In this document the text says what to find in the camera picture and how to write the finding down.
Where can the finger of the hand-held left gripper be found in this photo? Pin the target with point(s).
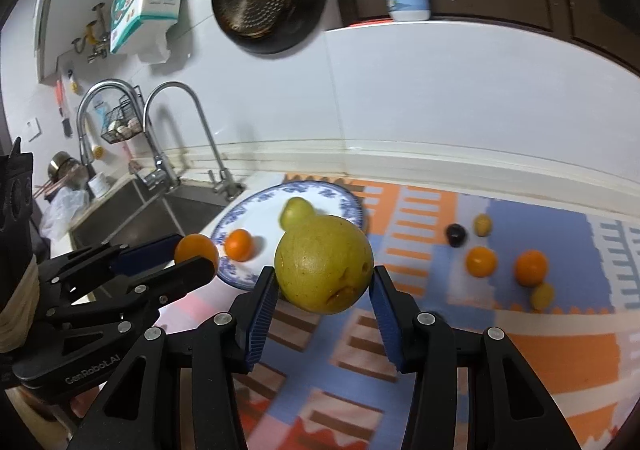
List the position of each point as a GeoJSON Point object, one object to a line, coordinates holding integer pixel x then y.
{"type": "Point", "coordinates": [185, 272]}
{"type": "Point", "coordinates": [150, 252]}

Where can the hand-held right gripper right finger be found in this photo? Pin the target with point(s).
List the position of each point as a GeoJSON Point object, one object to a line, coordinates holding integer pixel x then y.
{"type": "Point", "coordinates": [386, 330]}

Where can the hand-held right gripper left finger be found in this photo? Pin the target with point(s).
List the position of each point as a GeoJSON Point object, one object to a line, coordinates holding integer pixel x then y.
{"type": "Point", "coordinates": [259, 325]}

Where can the orange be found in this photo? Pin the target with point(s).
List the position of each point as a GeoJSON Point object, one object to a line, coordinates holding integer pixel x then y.
{"type": "Point", "coordinates": [197, 247]}
{"type": "Point", "coordinates": [531, 267]}
{"type": "Point", "coordinates": [481, 261]}
{"type": "Point", "coordinates": [239, 245]}

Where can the green apple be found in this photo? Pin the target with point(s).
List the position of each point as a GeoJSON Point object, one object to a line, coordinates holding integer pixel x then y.
{"type": "Point", "coordinates": [320, 260]}

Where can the blue patterned white plate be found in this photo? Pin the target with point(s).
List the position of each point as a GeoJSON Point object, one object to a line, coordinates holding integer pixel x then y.
{"type": "Point", "coordinates": [260, 210]}

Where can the dark plum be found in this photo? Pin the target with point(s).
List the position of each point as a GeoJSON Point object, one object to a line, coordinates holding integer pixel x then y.
{"type": "Point", "coordinates": [456, 235]}

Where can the yellow pear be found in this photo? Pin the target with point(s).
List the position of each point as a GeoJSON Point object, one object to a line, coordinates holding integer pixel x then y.
{"type": "Point", "coordinates": [295, 212]}

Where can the small yellow fruit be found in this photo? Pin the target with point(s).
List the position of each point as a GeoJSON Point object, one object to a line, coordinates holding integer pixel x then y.
{"type": "Point", "coordinates": [482, 225]}
{"type": "Point", "coordinates": [542, 296]}

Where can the steel sink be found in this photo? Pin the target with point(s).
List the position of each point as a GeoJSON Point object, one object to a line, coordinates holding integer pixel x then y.
{"type": "Point", "coordinates": [150, 220]}

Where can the red chopsticks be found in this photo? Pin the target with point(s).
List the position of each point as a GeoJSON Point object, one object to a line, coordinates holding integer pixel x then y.
{"type": "Point", "coordinates": [49, 187]}

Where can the clear plastic bag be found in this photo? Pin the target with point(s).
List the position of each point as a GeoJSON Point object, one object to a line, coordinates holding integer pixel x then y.
{"type": "Point", "coordinates": [62, 215]}

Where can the steel pot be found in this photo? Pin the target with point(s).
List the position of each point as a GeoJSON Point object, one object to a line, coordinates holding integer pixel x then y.
{"type": "Point", "coordinates": [62, 165]}

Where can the white cup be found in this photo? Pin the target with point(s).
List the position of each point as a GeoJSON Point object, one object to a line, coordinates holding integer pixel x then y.
{"type": "Point", "coordinates": [98, 186]}

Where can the red and black kitchen tool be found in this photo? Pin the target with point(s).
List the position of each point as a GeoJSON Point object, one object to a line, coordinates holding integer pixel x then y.
{"type": "Point", "coordinates": [64, 115]}

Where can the tall pull-down faucet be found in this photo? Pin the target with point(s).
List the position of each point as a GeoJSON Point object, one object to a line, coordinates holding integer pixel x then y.
{"type": "Point", "coordinates": [100, 89]}

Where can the colourful foam mat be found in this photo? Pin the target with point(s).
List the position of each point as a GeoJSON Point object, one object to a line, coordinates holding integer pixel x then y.
{"type": "Point", "coordinates": [550, 360]}

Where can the gooseneck steel faucet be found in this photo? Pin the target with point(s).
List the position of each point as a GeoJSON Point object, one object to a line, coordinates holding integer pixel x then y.
{"type": "Point", "coordinates": [172, 86]}

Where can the white wall socket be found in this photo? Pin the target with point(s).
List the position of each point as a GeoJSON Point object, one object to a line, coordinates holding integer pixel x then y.
{"type": "Point", "coordinates": [34, 129]}

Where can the metal wall fitting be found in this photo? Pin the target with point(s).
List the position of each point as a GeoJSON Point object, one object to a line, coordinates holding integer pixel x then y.
{"type": "Point", "coordinates": [92, 37]}

